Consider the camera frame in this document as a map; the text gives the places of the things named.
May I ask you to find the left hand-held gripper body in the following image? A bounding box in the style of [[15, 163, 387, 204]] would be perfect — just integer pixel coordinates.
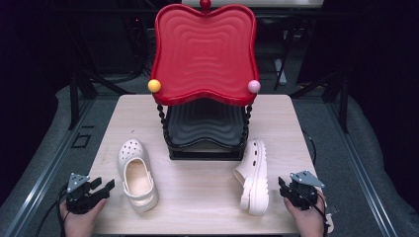
[[65, 173, 110, 215]]

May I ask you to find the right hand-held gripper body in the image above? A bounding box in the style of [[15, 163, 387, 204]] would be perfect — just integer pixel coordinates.
[[290, 170, 325, 211]]

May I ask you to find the cream clog shoe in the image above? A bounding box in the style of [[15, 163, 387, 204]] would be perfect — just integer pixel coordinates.
[[232, 138, 270, 216], [117, 138, 160, 213]]

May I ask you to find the red and black shoe rack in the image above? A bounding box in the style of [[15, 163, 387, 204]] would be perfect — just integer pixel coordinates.
[[147, 0, 262, 162]]

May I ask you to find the person's left hand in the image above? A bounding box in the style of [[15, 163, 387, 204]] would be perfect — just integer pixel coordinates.
[[59, 197, 108, 237]]

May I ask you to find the person's right hand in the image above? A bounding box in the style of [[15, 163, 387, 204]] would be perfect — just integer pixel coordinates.
[[284, 194, 327, 237]]

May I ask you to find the black metal stand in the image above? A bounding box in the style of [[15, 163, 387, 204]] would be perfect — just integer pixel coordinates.
[[67, 62, 136, 130], [290, 65, 350, 133]]

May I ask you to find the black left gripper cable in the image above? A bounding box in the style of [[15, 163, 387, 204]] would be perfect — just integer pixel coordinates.
[[34, 184, 70, 237]]

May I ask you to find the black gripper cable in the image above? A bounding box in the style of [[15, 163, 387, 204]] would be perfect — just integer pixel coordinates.
[[34, 184, 70, 237], [309, 191, 331, 237]]

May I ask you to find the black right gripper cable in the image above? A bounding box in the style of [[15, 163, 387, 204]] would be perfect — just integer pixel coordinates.
[[309, 191, 331, 237]]

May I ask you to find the aluminium floor rail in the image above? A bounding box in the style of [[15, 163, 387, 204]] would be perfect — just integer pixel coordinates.
[[325, 98, 400, 237], [0, 98, 97, 237]]

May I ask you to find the black floor cable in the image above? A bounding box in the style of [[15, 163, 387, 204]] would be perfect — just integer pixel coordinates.
[[301, 128, 318, 166]]

